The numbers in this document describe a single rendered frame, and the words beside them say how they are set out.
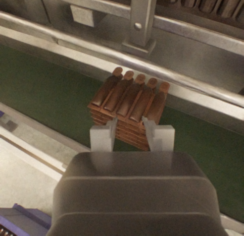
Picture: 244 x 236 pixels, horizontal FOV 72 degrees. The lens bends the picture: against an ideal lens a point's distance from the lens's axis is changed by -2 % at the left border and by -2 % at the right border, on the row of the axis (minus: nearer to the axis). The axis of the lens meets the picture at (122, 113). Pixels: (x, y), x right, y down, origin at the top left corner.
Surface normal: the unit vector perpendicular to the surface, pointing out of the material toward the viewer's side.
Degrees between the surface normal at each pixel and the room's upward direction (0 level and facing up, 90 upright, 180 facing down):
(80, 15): 90
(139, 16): 90
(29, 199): 0
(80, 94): 2
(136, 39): 90
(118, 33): 90
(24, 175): 0
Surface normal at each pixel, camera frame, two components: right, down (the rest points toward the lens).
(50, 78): -0.03, -0.51
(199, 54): -0.45, 0.77
